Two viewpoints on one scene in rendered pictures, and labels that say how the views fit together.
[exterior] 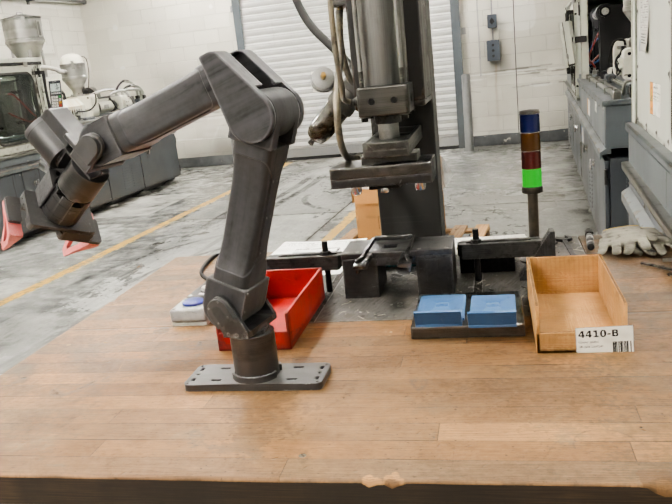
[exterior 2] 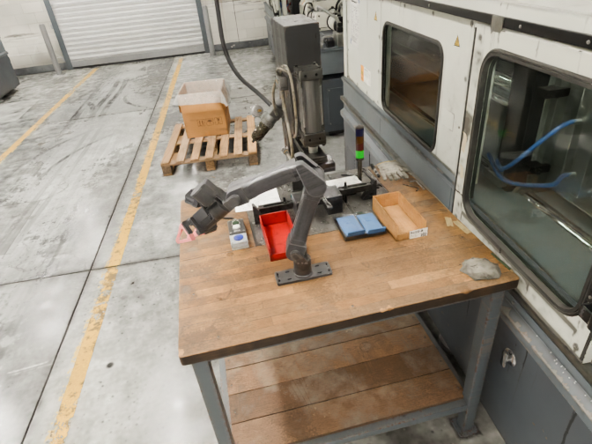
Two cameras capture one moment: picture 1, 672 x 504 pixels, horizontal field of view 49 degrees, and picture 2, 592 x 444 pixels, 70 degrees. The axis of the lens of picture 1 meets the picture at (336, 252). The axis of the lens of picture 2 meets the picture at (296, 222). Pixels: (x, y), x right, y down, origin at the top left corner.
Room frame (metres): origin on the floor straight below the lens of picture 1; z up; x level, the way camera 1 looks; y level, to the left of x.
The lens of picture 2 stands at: (-0.11, 0.58, 1.88)
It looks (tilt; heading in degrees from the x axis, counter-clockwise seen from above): 33 degrees down; 338
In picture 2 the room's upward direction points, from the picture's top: 6 degrees counter-clockwise
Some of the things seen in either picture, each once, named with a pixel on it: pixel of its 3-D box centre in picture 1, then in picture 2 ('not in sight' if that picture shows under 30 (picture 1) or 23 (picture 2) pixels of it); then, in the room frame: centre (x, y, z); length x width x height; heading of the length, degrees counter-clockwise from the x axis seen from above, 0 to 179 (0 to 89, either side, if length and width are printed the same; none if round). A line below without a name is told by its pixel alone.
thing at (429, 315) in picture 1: (440, 303); (351, 224); (1.11, -0.16, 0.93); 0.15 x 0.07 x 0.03; 167
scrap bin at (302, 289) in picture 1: (274, 306); (279, 234); (1.21, 0.11, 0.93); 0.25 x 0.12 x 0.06; 167
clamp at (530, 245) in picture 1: (498, 253); (354, 190); (1.32, -0.30, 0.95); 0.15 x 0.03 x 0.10; 77
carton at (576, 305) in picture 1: (574, 301); (398, 215); (1.07, -0.35, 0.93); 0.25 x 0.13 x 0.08; 167
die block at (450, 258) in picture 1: (400, 269); (316, 203); (1.33, -0.12, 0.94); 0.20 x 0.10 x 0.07; 77
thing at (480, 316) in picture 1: (492, 303); (370, 221); (1.09, -0.23, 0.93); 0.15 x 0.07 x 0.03; 166
